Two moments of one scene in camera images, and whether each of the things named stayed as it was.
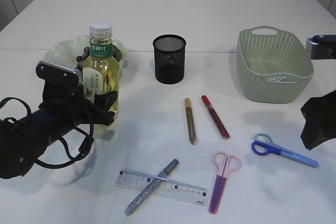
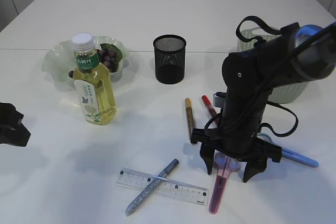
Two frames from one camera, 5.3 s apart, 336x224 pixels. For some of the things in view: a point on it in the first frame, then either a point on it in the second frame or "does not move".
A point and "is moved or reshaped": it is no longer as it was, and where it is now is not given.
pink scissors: [226, 164] does not move
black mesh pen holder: [169, 50] does not move
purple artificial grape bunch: [81, 59] → [109, 55]
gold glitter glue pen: [190, 121] does not move
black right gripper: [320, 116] → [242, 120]
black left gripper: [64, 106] → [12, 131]
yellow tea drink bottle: [101, 72] is moved or reshaped
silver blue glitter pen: [151, 187] does not move
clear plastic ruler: [157, 185] does not move
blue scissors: [263, 145] does not move
